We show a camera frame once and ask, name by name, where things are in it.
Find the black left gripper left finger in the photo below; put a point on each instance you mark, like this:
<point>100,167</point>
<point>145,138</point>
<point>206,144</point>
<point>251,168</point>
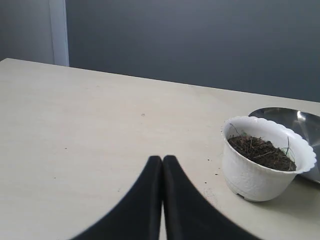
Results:
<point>137,216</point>

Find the dark potting soil with fibers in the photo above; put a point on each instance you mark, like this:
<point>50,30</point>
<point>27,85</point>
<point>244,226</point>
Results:
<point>263,153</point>

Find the round stainless steel plate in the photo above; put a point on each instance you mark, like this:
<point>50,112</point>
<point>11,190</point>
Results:
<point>305,124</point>

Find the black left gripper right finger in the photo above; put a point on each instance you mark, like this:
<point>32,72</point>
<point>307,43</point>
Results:
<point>188,215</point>

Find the white scalloped flower pot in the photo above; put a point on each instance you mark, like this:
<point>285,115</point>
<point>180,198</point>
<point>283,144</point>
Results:
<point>254,182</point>

